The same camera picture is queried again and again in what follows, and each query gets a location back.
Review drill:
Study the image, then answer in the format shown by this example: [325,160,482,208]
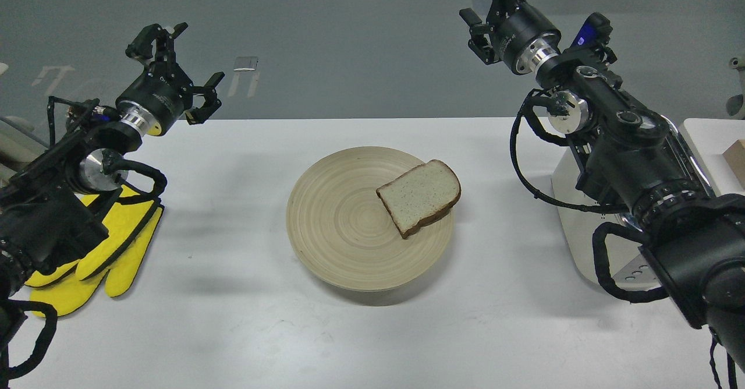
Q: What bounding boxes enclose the round wooden plate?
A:
[286,147,455,292]

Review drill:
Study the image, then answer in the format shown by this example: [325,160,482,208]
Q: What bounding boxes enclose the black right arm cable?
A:
[510,89,626,214]

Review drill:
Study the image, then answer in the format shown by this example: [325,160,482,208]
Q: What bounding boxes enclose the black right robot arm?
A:
[459,0,743,379]

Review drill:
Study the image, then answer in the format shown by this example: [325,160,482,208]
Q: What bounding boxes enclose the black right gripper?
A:
[459,0,561,75]

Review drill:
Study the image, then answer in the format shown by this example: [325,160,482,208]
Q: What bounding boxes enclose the yellow oven mitt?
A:
[26,200,165,316]

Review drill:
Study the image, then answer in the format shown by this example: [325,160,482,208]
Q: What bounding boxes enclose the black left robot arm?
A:
[2,23,225,298]

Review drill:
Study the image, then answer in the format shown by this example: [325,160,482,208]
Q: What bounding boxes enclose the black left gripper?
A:
[115,22,225,136]

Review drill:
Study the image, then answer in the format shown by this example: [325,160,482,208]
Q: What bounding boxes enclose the small wooden block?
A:
[722,139,745,188]

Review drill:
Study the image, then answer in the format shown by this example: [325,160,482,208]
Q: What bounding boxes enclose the slice of bread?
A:
[375,159,462,239]

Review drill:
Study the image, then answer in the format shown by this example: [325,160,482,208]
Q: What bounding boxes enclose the white chrome toaster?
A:
[551,125,715,291]

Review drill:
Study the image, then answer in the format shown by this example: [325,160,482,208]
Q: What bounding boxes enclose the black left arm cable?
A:
[0,300,59,380]

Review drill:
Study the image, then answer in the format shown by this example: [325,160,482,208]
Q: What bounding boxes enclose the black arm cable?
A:
[510,89,626,214]
[0,300,59,380]

